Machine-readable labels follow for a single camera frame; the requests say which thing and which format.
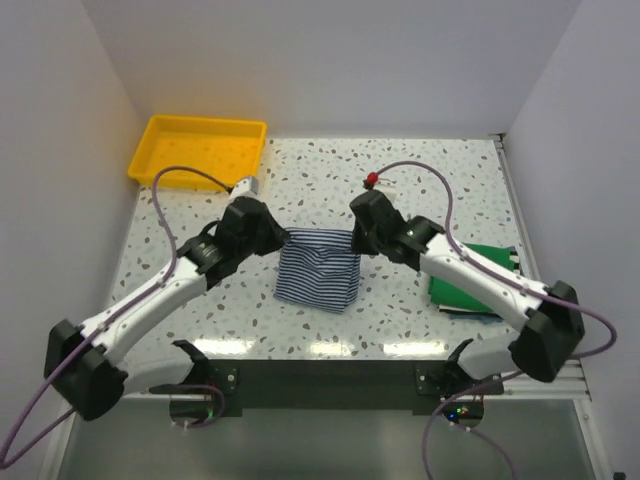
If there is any blue striped tank top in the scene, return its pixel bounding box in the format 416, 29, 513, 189
274, 228, 361, 314

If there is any green tank top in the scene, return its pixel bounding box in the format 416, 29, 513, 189
427, 242, 519, 316

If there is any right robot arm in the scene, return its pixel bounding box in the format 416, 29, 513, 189
350, 190, 584, 393

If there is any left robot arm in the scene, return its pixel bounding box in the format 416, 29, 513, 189
44, 196, 289, 421

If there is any black white striped tank top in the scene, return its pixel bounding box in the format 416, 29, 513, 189
509, 247, 522, 274

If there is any yellow plastic tray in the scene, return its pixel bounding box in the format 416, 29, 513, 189
127, 115, 267, 186

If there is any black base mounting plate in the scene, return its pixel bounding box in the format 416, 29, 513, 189
149, 339, 504, 419

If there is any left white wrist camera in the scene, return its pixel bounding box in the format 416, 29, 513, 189
229, 175, 259, 202

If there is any aluminium frame rail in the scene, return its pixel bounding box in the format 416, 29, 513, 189
502, 357, 594, 401

